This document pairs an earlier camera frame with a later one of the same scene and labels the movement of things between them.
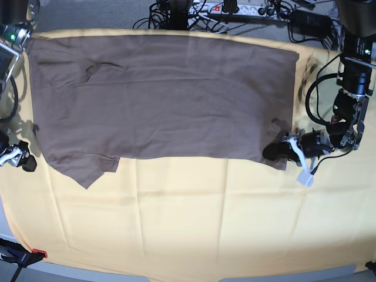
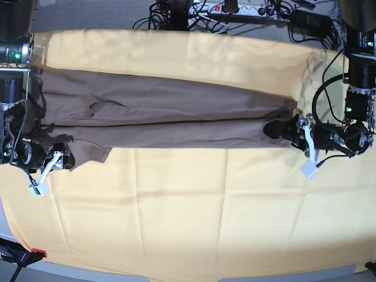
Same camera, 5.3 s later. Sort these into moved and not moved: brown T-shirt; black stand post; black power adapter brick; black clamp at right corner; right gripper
Moved: right gripper; brown T-shirt
Not moved: black clamp at right corner; black stand post; black power adapter brick
